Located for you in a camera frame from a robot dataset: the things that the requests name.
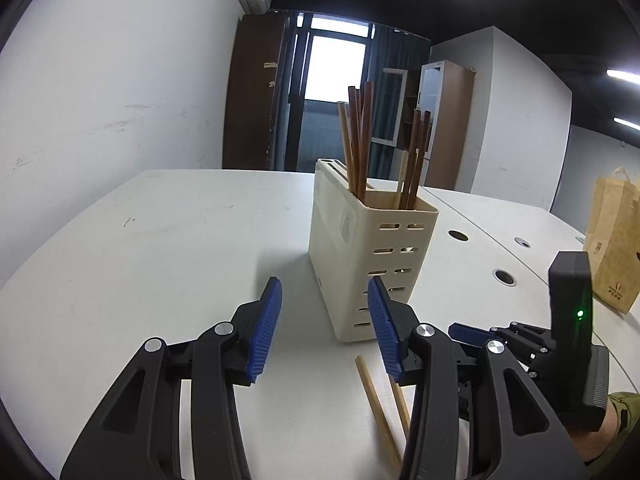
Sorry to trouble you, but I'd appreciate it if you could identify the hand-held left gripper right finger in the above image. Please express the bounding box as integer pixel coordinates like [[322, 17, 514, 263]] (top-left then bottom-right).
[[366, 275, 592, 480]]

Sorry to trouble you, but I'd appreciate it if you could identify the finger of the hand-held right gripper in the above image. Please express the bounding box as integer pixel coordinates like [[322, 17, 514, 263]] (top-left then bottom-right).
[[448, 321, 553, 357], [452, 347, 552, 423]]

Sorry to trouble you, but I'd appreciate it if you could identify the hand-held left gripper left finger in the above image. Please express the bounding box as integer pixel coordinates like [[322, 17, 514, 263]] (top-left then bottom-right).
[[60, 276, 283, 480]]

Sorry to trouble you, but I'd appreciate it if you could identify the light bamboo chopstick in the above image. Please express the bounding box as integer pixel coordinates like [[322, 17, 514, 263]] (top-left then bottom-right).
[[354, 354, 405, 469], [389, 380, 412, 436]]

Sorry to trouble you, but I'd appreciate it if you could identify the cream plastic utensil holder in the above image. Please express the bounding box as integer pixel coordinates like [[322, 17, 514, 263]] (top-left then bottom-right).
[[307, 158, 440, 344]]

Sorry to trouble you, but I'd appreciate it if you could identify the dark brown wooden chopstick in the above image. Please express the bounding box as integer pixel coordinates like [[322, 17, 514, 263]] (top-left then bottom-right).
[[402, 108, 422, 209], [358, 81, 375, 200], [348, 86, 366, 198], [410, 111, 432, 209]]

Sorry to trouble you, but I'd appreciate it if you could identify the medium brown wooden chopstick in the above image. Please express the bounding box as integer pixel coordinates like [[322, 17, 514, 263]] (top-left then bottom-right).
[[337, 101, 360, 196]]

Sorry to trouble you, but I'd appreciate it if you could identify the person's right forearm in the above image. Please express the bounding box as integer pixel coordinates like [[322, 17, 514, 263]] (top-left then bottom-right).
[[569, 404, 628, 467]]

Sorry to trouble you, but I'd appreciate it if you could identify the person's olive clothing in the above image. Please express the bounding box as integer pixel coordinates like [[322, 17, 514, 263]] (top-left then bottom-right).
[[607, 391, 640, 433]]

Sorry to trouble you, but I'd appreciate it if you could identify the brown paper bag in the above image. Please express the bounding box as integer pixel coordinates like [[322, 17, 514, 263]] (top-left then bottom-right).
[[583, 166, 640, 315]]

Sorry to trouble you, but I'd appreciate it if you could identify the wooden cabinet with glass door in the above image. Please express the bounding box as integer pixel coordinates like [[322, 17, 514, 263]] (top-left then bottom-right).
[[416, 59, 474, 192]]

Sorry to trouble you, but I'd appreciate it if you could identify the white framed glass door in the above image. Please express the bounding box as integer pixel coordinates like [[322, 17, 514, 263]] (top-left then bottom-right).
[[371, 66, 409, 150]]

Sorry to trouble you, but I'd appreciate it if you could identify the dark brown wooden door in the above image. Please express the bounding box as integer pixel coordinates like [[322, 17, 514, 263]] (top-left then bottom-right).
[[222, 12, 292, 171]]

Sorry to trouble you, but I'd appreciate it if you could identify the balcony window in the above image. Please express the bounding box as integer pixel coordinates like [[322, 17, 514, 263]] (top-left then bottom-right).
[[294, 14, 377, 174]]

